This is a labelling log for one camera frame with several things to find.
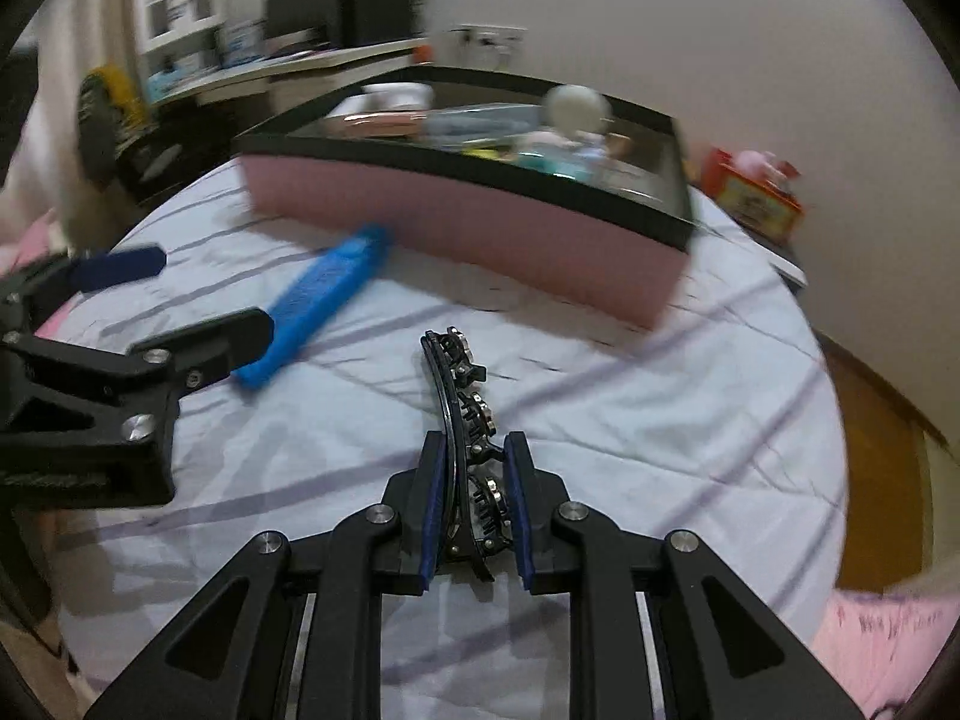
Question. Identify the chair with clothes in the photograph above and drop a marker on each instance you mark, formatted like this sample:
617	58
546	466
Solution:
112	120

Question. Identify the pink storage box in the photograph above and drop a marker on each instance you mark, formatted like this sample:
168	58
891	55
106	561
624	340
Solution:
487	225

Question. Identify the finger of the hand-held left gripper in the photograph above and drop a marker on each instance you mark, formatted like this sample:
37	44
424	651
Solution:
217	345
120	266

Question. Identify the pink plush toy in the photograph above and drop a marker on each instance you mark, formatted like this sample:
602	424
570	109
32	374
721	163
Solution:
761	163

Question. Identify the white-headed doll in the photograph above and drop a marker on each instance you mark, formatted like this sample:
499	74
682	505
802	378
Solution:
574	109

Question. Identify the teal correction tape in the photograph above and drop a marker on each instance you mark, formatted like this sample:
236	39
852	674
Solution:
547	163

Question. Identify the white hutch cabinet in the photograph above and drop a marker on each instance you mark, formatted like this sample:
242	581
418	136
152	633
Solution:
176	0

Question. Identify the black hair clip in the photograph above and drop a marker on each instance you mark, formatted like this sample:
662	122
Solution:
469	405

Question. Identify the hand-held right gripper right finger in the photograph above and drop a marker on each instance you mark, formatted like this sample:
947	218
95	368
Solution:
521	525

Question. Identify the white desk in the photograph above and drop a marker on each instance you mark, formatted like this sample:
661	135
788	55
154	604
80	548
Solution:
285	64

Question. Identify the red storage crate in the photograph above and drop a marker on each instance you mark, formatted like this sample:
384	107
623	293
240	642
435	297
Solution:
750	199

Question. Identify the pink quilt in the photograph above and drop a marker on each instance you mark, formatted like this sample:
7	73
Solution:
885	645

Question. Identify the wall power outlet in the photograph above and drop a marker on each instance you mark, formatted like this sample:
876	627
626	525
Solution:
487	35

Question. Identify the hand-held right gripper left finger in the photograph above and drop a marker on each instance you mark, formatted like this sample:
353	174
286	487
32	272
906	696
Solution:
433	525

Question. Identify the clear plastic case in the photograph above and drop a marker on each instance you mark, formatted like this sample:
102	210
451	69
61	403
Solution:
484	124

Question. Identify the beige curtain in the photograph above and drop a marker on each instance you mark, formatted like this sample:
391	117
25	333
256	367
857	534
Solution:
49	150

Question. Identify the white pencil sharpener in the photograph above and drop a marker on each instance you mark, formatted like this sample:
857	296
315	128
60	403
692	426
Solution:
397	95

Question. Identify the striped tablecloth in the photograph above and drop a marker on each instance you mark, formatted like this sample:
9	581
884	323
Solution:
637	427

